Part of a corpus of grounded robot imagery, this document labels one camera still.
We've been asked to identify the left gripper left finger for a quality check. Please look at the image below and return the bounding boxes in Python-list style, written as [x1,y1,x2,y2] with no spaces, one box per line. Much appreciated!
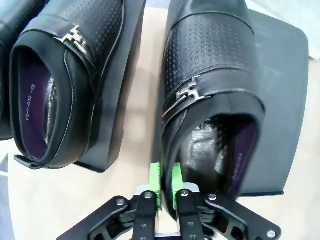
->
[56,162,161,240]

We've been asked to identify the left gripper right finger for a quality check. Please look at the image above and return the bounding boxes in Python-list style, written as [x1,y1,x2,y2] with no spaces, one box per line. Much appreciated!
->
[172,162,281,240]

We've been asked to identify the black leather loafer shoe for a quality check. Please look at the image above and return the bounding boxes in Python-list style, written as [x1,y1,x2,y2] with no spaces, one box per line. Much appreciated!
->
[0,0,51,141]
[9,0,126,168]
[159,0,266,221]

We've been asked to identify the black slanted shoe stand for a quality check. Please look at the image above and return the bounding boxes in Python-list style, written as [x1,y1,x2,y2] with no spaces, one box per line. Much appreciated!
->
[239,9,311,198]
[74,0,148,173]

